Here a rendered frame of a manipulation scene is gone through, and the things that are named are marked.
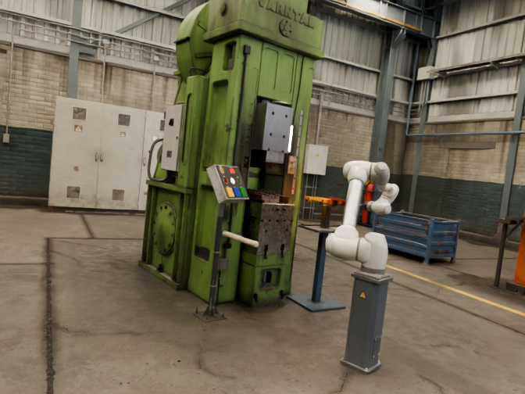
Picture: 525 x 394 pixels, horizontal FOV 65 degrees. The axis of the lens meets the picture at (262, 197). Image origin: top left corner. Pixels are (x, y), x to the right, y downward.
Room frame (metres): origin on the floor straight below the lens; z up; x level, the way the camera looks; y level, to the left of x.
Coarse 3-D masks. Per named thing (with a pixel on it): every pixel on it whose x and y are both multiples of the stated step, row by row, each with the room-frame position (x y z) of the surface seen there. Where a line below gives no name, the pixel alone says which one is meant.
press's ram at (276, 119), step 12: (264, 108) 3.55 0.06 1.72; (276, 108) 3.59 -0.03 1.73; (288, 108) 3.68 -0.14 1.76; (264, 120) 3.54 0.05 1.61; (276, 120) 3.60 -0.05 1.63; (288, 120) 3.69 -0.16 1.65; (264, 132) 3.53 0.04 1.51; (276, 132) 3.61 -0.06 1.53; (288, 132) 3.70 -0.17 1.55; (252, 144) 3.64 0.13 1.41; (264, 144) 3.54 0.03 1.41; (276, 144) 3.62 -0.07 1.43; (288, 144) 3.71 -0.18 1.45
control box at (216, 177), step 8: (208, 168) 3.07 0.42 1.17; (216, 168) 3.05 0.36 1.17; (224, 168) 3.15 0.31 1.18; (232, 168) 3.26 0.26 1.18; (216, 176) 3.04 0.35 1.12; (224, 176) 3.10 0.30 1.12; (232, 176) 3.20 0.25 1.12; (240, 176) 3.32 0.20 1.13; (216, 184) 3.03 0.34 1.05; (224, 184) 3.04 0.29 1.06; (232, 184) 3.15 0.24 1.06; (240, 184) 3.25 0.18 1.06; (216, 192) 3.03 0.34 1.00; (224, 192) 3.00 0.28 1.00; (240, 192) 3.20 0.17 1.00; (224, 200) 3.00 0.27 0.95; (232, 200) 3.10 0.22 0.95; (240, 200) 3.22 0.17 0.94
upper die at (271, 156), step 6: (252, 150) 3.72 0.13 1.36; (258, 150) 3.65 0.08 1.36; (264, 150) 3.59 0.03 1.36; (252, 156) 3.71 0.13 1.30; (258, 156) 3.65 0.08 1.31; (264, 156) 3.58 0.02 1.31; (270, 156) 3.59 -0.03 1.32; (276, 156) 3.63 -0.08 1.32; (282, 156) 3.67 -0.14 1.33; (270, 162) 3.62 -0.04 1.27; (276, 162) 3.63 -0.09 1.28; (282, 162) 3.68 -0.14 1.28
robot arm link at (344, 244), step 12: (348, 168) 2.99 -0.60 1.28; (360, 168) 2.96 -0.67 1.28; (348, 180) 2.98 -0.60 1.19; (360, 180) 2.93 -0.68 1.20; (348, 192) 2.90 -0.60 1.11; (360, 192) 2.89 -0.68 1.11; (348, 204) 2.83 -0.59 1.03; (348, 216) 2.78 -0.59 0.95; (348, 228) 2.70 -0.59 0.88; (336, 240) 2.66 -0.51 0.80; (348, 240) 2.65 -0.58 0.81; (336, 252) 2.65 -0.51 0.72; (348, 252) 2.62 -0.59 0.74
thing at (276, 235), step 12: (252, 204) 3.59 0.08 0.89; (264, 204) 3.51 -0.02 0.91; (276, 204) 3.59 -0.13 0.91; (288, 204) 3.68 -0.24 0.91; (252, 216) 3.60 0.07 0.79; (264, 216) 3.52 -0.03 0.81; (252, 228) 3.62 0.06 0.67; (264, 228) 3.53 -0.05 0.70; (276, 228) 3.61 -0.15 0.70; (288, 228) 3.70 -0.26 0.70; (264, 240) 3.53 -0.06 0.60; (276, 240) 3.62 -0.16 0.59; (288, 240) 3.71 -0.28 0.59; (252, 252) 3.54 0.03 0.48; (264, 252) 3.54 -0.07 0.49; (276, 252) 3.63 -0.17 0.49; (288, 252) 3.72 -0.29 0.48
